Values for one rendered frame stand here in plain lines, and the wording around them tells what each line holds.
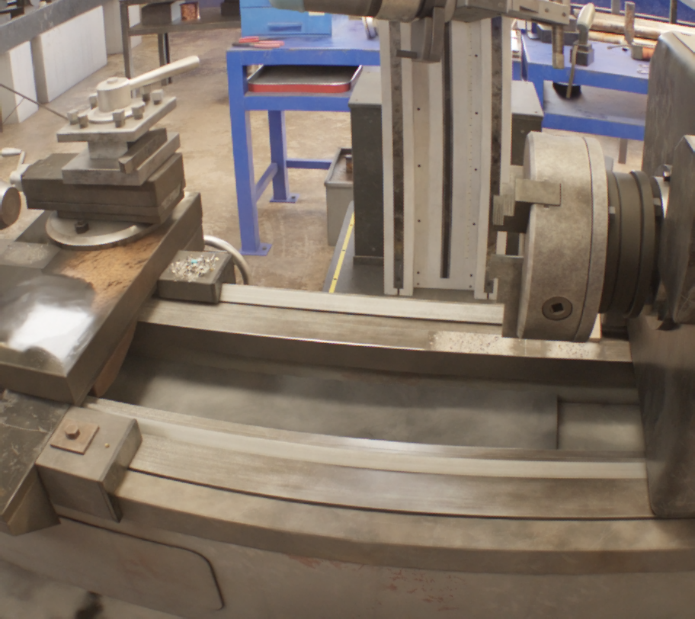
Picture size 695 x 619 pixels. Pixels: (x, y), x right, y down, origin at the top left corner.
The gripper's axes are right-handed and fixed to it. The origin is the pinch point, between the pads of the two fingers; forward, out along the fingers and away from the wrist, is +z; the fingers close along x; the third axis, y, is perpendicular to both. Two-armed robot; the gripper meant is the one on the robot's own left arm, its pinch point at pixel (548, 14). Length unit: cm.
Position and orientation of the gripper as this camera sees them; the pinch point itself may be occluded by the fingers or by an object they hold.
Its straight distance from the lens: 91.1
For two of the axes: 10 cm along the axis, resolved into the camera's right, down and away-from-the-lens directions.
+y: 0.8, -9.8, -2.1
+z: 9.8, 0.4, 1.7
